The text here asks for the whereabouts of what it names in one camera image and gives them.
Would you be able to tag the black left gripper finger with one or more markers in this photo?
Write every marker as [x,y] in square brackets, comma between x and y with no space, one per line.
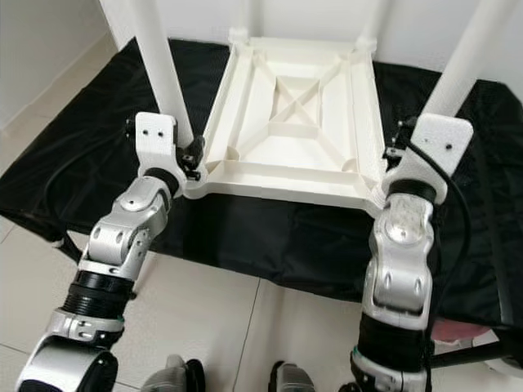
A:
[194,147]

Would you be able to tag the white plastic children table top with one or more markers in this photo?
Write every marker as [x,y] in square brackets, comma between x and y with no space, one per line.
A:
[294,155]

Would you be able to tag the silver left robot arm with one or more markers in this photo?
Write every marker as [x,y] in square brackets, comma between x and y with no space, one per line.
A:
[122,237]

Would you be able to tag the black table cloth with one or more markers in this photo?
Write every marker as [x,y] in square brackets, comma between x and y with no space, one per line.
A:
[294,245]

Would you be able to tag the grey robot left foot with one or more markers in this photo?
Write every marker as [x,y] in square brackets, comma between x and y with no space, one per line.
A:
[173,376]

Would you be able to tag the grey robot foot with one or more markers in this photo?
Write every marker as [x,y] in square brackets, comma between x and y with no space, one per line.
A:
[298,378]
[173,376]

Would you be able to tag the grey robot right foot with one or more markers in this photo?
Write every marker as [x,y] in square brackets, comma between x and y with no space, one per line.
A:
[298,378]

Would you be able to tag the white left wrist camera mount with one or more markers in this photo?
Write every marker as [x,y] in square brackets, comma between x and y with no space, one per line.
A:
[155,135]

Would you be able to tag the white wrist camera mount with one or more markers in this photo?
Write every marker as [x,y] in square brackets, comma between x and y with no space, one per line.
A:
[441,143]
[155,135]

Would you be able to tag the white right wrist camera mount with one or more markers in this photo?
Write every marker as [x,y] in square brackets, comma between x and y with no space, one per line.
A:
[441,143]

